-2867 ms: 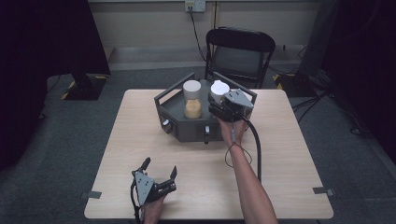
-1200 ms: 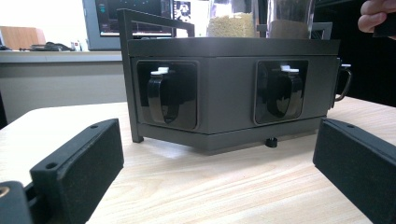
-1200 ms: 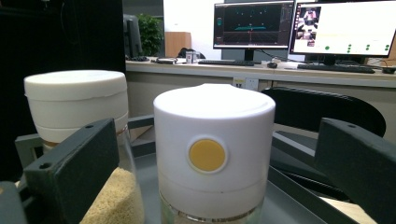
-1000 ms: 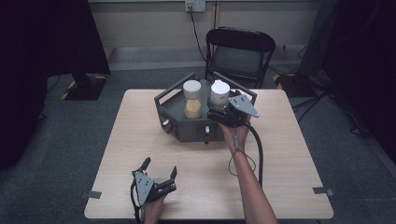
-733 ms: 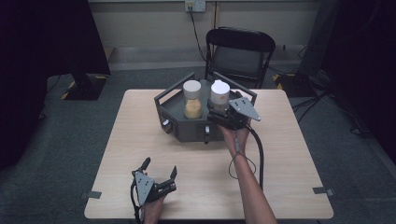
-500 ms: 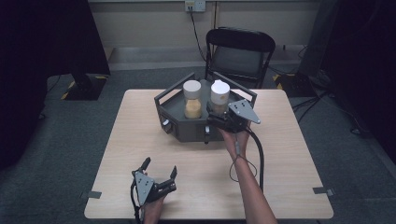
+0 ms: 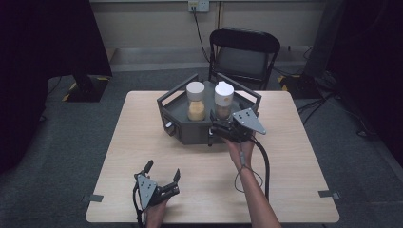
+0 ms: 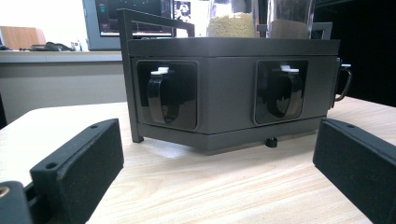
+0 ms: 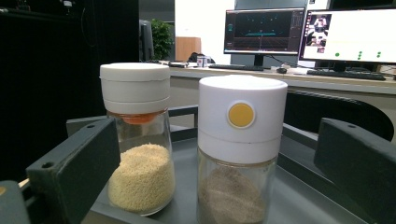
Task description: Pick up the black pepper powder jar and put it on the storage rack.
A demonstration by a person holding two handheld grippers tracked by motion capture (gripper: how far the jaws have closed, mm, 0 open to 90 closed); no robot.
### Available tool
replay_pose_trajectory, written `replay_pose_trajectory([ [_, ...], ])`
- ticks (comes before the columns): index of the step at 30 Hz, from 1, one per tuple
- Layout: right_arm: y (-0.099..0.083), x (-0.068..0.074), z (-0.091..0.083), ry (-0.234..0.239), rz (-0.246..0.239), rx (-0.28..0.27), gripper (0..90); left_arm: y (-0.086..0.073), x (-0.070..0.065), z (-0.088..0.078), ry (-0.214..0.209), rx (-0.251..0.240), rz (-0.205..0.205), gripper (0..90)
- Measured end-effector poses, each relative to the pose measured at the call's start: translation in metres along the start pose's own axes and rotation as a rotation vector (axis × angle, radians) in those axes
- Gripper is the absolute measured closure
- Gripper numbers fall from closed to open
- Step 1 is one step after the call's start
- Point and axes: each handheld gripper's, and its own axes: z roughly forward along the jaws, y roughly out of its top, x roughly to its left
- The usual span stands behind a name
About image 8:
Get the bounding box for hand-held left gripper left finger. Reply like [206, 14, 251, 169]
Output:
[29, 118, 125, 224]

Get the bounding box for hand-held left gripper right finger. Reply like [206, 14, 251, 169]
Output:
[312, 117, 396, 224]

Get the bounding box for dark grey corner rack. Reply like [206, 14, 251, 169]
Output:
[117, 7, 353, 157]

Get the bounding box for jar with white spout lid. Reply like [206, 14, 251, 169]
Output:
[266, 0, 317, 40]

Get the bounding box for jar of yellow grains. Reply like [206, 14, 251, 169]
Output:
[206, 0, 260, 38]

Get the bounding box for grey counter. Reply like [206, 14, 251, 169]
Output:
[0, 49, 123, 64]

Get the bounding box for dark items on counter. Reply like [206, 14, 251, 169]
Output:
[19, 41, 77, 52]

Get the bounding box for brown wooden box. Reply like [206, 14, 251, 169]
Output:
[0, 25, 47, 51]

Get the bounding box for grey computer monitor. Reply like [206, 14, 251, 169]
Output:
[81, 0, 176, 51]

